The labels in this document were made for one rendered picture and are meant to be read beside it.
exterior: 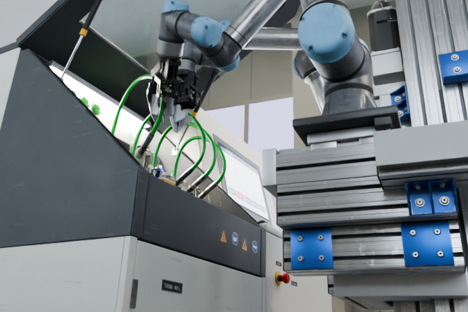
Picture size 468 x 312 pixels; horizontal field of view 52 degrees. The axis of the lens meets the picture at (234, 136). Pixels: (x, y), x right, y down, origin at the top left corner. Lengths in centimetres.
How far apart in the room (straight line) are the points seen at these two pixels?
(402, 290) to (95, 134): 83
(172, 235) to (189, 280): 13
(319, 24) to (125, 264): 67
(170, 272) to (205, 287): 16
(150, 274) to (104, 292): 11
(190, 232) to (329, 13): 66
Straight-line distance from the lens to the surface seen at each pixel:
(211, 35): 128
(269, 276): 172
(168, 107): 147
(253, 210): 223
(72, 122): 138
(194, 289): 131
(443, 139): 92
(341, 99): 111
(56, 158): 138
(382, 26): 153
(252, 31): 139
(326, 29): 105
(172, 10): 135
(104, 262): 114
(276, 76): 413
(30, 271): 132
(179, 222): 126
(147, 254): 115
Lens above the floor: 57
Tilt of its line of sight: 24 degrees up
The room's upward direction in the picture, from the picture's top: 2 degrees clockwise
